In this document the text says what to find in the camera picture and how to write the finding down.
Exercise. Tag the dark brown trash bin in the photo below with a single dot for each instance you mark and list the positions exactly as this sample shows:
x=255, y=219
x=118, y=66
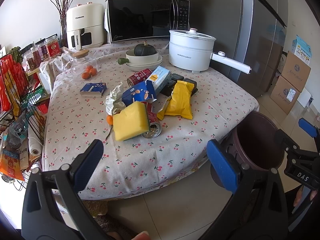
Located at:
x=252, y=144

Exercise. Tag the person's right hand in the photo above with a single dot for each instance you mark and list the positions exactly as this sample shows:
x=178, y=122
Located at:
x=299, y=196

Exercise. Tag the dark spice jar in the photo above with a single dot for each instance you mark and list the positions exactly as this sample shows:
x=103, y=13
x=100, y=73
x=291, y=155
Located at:
x=41, y=45

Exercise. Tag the small blue snack box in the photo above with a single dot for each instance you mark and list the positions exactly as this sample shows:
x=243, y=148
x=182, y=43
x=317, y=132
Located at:
x=93, y=89

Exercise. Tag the paper towel roll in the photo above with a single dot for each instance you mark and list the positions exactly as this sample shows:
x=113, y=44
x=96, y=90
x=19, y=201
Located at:
x=35, y=143

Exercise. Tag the grey refrigerator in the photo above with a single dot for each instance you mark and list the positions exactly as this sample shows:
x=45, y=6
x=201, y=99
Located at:
x=249, y=31

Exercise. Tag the stacked white plates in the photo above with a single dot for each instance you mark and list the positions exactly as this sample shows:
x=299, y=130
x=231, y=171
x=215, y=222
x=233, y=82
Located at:
x=150, y=66

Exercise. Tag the cardboard box lower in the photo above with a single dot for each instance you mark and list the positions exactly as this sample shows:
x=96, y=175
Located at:
x=284, y=94

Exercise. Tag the orange tangerine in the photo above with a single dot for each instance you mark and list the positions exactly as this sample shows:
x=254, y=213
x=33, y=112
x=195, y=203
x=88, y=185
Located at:
x=93, y=72
x=86, y=75
x=89, y=68

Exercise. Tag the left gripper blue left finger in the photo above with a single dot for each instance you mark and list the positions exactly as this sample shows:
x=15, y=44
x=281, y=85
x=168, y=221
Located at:
x=85, y=164

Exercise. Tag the red label jar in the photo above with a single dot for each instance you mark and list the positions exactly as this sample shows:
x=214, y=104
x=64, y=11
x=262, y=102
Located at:
x=53, y=47

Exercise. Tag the white electric cooking pot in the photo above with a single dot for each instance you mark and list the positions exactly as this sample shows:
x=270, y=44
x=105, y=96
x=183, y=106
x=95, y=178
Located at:
x=193, y=51

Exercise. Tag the white air fryer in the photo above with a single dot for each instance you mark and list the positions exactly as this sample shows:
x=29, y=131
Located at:
x=85, y=26

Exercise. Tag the black microwave oven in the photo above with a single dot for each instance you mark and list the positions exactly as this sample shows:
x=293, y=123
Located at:
x=136, y=19

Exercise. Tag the light blue milk carton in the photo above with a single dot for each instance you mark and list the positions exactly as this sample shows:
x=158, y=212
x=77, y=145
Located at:
x=159, y=78

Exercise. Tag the white bowl green handle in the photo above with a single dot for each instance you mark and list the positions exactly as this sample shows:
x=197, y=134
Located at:
x=131, y=58

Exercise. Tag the cardboard box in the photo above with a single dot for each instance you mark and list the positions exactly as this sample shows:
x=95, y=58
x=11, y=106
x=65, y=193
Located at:
x=295, y=71
x=284, y=94

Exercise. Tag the crushed red can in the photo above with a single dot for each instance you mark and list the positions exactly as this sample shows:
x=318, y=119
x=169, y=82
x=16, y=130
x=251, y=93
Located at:
x=155, y=126

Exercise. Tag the red drink can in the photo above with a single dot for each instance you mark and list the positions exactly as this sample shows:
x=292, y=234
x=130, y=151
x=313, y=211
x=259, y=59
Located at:
x=138, y=77

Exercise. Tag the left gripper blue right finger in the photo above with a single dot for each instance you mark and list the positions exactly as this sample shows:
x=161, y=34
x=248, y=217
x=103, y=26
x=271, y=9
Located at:
x=224, y=168

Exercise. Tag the glass jar wooden lid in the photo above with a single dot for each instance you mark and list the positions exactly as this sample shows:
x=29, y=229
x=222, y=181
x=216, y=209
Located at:
x=78, y=64

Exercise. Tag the orange peel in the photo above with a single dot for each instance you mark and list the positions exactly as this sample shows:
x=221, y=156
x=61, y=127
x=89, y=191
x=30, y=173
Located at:
x=109, y=119

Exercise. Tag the black wire rack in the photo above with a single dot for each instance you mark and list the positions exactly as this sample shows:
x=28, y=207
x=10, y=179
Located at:
x=19, y=108

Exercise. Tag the black plastic tray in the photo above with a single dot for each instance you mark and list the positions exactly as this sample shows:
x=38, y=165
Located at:
x=176, y=80

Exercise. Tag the cardboard box upper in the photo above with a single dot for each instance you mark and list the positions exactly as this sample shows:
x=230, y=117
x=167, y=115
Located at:
x=295, y=71

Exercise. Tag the yellow sponge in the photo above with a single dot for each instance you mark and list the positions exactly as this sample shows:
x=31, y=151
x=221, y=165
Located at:
x=131, y=122

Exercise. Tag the light blue carton box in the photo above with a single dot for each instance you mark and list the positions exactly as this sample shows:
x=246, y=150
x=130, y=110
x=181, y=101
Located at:
x=302, y=50

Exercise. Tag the dark green pumpkin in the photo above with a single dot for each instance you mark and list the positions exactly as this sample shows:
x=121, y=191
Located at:
x=144, y=49

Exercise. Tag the silver wrapper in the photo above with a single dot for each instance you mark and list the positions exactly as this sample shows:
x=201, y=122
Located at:
x=113, y=102

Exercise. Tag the cherry print tablecloth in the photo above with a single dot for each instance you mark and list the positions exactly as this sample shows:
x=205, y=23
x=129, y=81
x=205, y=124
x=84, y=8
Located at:
x=170, y=150

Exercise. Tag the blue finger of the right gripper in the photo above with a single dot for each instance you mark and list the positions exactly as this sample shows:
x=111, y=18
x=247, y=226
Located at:
x=308, y=127

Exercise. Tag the dried branches vase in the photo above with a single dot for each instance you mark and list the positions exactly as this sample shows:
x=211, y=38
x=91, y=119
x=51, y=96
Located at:
x=62, y=6

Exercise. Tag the yellow snack bag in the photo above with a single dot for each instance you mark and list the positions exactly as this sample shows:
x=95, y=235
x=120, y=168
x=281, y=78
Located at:
x=179, y=103

